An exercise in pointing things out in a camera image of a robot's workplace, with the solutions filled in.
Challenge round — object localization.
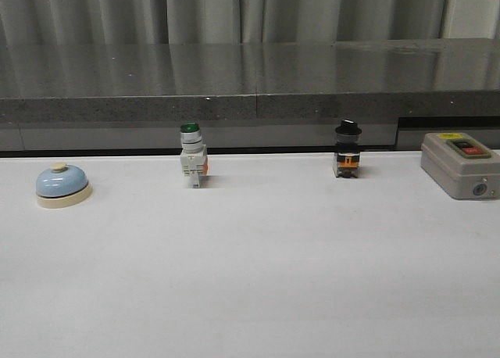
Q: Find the blue and cream desk bell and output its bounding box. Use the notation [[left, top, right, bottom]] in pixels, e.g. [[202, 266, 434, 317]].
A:
[[35, 163, 93, 209]]

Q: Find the grey start-stop switch box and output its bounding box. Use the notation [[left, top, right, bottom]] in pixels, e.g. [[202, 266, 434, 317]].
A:
[[420, 133, 499, 200]]

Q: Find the grey stone countertop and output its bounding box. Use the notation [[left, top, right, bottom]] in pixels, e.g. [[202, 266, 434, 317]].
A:
[[1, 39, 499, 156]]

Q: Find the grey curtain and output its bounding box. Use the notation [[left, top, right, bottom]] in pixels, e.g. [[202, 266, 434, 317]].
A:
[[1, 0, 499, 46]]

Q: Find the black selector switch module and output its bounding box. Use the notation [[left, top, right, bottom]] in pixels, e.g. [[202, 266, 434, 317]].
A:
[[334, 120, 363, 178]]

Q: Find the green pushbutton switch module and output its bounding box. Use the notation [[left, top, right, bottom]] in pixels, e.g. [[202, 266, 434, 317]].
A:
[[180, 122, 208, 188]]

